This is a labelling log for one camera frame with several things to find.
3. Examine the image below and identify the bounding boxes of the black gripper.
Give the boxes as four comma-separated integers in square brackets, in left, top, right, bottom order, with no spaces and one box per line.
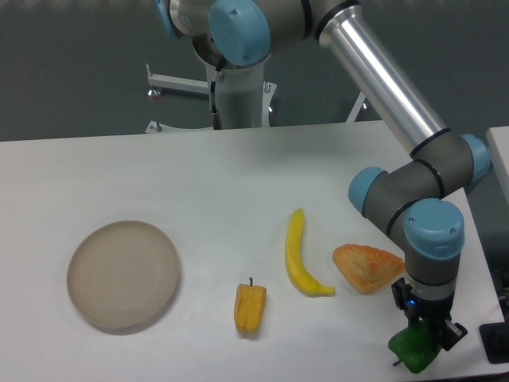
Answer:
[390,278,468,351]

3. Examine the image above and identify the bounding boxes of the green bell pepper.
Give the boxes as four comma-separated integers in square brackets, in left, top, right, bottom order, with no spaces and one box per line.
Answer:
[387,321,441,373]

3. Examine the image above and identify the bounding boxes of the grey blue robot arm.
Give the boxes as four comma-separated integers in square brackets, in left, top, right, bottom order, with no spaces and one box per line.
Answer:
[155,1,491,350]

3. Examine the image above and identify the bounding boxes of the yellow bell pepper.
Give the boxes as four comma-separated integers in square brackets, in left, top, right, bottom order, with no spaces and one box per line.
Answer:
[234,279,267,334]

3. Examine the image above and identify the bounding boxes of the black device at table edge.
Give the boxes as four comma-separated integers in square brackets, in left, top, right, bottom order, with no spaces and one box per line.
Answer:
[479,322,508,364]

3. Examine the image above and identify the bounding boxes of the orange triangular pastry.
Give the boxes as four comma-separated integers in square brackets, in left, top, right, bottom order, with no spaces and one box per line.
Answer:
[332,244,405,294]

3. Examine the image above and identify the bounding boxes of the yellow banana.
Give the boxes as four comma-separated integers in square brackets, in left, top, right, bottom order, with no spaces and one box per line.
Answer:
[284,209,336,297]

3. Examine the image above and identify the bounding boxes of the white side table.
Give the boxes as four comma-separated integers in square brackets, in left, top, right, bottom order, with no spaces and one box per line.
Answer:
[486,127,509,198]

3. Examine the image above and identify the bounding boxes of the beige round plate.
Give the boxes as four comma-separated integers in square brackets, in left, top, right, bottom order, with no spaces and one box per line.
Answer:
[66,220,180,332]

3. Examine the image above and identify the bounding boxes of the black cable on pedestal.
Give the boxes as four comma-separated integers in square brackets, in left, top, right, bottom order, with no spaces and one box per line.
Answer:
[208,57,228,131]

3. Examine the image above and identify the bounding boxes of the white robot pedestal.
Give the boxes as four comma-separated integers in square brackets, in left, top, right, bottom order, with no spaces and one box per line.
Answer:
[146,36,379,133]

